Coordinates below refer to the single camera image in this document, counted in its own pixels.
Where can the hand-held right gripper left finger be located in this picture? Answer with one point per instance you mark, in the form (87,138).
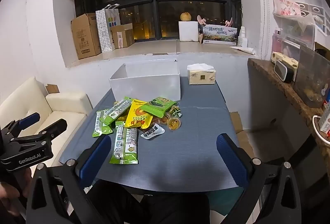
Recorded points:
(95,159)

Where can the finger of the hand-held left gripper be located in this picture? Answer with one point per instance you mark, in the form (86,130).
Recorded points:
(58,125)
(29,118)

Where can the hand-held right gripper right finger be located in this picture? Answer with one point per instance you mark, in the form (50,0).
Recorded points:
(232,159)

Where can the large green snack packet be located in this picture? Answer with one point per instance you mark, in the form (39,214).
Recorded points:
(126,146)

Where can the narrow green snack packet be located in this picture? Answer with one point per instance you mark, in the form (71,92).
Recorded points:
(100,126)

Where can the green packet with silver strip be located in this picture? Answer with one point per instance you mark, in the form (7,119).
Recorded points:
(120,110)

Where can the yellow snack packet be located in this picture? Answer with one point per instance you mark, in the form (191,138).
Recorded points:
(138,115)

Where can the white black sachet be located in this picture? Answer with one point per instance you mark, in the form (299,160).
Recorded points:
(152,133)

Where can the yellow jelly cup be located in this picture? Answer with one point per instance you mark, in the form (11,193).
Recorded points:
(174,124)
(165,119)

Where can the red jelly cup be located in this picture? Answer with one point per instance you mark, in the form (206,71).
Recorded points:
(155,120)

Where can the small green snack packet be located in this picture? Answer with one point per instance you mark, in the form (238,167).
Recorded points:
(175,111)

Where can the green seaweed snack packet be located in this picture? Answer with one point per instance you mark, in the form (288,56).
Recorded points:
(159,105)

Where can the white cardboard box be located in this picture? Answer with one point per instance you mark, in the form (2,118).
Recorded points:
(144,87)

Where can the person's left hand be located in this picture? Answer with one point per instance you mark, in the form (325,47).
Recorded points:
(9,199)

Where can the cream sofa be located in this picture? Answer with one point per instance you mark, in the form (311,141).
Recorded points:
(59,110)

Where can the flat cardboard sheet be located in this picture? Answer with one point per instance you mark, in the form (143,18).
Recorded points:
(239,131)

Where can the small cardboard piece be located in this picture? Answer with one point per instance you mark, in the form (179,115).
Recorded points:
(51,89)

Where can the yellow tissue pack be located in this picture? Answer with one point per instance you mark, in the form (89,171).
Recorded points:
(201,77)

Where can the brown stone counter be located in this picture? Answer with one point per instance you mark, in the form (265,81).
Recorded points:
(281,84)

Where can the large brown cardboard box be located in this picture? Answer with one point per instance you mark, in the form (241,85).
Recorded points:
(85,38)

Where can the white red carton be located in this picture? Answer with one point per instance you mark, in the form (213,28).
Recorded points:
(325,122)

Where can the grey desk clock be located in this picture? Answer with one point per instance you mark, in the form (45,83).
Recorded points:
(282,71)

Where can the polka-dot paper bag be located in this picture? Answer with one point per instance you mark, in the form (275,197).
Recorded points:
(103,33)

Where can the small open cardboard box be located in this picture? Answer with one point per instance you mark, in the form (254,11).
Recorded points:
(122,37)

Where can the rolled white paper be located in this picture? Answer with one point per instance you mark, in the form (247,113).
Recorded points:
(245,50)

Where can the cream patterned box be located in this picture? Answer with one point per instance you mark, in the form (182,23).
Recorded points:
(283,57)

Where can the translucent plastic container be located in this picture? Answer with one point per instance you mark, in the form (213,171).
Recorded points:
(312,77)

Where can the white bag with coloured squares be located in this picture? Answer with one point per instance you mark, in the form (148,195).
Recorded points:
(113,19)

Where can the white plastic bottle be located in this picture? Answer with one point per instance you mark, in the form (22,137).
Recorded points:
(242,37)

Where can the landscape printed box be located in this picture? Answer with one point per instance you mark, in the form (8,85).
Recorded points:
(219,35)

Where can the white foam box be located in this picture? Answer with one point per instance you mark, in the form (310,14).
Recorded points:
(189,32)

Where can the pink plastic toy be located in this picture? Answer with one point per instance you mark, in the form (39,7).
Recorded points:
(201,20)
(228,23)

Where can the clear plastic drawer unit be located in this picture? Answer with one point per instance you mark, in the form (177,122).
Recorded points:
(296,30)

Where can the yellow pomelo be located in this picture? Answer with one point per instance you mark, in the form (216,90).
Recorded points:
(186,16)

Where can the floral tissue pack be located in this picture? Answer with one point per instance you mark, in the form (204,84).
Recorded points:
(287,6)

